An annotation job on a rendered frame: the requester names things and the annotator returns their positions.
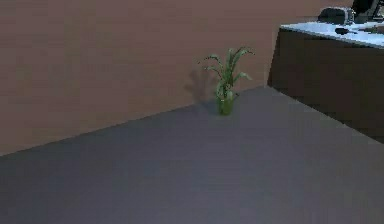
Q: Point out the green house plant in pot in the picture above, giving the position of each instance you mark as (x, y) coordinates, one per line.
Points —
(225, 100)

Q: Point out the dark brown counter pale top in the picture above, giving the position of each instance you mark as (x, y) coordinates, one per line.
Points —
(326, 83)

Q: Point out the small black utensil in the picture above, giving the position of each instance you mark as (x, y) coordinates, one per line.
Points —
(342, 31)

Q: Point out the dark grey toaster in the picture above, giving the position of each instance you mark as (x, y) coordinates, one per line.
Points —
(335, 15)

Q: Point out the black appliance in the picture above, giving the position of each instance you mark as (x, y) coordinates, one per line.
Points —
(365, 8)

